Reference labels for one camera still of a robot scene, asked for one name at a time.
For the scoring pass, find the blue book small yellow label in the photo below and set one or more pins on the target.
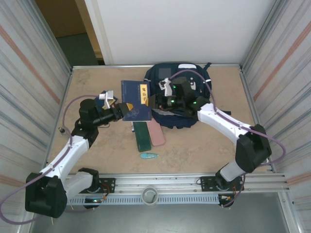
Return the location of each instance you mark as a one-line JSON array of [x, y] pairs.
[[131, 92]]

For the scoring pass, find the navy blue backpack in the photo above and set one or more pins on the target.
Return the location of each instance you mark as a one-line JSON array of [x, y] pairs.
[[175, 121]]

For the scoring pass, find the pink pencil case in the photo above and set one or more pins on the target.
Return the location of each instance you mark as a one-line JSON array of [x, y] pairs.
[[156, 134]]

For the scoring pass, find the green pencil case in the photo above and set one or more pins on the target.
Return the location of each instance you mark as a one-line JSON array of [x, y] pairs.
[[142, 138]]

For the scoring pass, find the teal correction tape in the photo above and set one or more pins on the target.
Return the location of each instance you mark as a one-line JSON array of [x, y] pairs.
[[148, 155]]

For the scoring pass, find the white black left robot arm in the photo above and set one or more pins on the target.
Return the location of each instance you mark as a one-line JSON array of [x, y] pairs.
[[60, 160]]

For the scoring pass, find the small circuit board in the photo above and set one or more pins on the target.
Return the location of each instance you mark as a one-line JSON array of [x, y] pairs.
[[93, 200], [226, 198]]

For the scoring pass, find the grey round cup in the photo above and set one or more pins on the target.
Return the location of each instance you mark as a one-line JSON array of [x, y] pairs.
[[147, 194]]

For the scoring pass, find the brown wooden door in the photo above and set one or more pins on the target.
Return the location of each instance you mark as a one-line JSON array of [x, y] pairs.
[[60, 14]]

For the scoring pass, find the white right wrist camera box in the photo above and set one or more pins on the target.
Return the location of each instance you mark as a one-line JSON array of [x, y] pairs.
[[167, 89]]

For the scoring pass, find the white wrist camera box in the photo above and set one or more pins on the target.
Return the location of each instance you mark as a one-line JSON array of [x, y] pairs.
[[167, 89], [108, 94]]

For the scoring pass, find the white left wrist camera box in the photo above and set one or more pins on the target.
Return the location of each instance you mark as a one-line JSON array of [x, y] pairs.
[[108, 94]]

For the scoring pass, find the aluminium table edge rail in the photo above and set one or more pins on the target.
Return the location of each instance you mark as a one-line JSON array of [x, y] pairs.
[[109, 66]]

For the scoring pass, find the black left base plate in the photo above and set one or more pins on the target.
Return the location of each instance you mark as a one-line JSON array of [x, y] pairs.
[[108, 184]]

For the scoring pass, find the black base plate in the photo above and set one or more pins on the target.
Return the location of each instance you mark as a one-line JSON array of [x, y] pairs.
[[108, 184], [206, 183]]

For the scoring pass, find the aluminium mounting rail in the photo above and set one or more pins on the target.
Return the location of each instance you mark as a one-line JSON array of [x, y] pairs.
[[170, 180]]

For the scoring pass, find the white door frame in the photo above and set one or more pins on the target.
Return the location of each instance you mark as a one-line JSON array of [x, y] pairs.
[[97, 24]]

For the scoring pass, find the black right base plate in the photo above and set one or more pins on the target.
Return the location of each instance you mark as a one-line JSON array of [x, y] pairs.
[[206, 183]]

